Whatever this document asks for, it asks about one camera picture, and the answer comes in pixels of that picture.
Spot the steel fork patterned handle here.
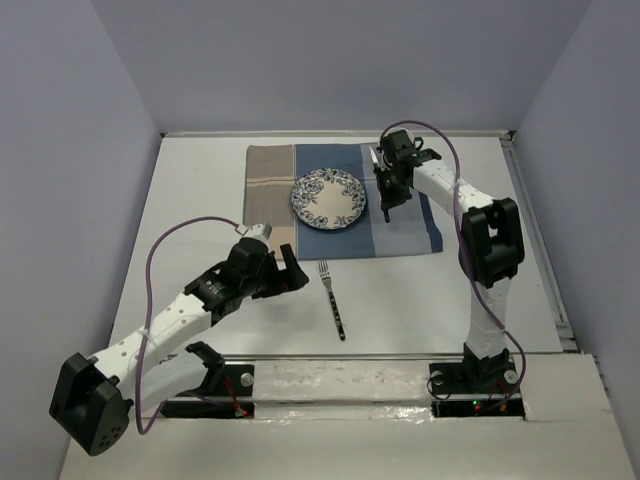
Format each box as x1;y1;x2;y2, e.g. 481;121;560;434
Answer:
317;260;346;341

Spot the steel knife patterned handle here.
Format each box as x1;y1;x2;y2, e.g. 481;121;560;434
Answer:
369;147;391;223

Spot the blue beige checked cloth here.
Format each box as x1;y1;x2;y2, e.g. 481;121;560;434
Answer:
243;144;444;261

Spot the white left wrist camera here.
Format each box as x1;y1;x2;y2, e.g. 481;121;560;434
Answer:
234;222;272;244

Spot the teal mug white inside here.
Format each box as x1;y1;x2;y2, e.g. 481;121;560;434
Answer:
404;129;424;151

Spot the blue floral ceramic plate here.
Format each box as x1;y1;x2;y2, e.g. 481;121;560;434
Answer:
290;168;367;231

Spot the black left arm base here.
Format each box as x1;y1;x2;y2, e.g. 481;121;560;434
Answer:
161;363;255;420

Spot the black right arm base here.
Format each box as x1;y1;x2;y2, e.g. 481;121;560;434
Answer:
427;361;526;419

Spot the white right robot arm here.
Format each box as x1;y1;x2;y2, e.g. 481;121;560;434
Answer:
372;122;525;395

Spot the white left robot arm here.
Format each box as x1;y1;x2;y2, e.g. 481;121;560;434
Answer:
49;238;309;456

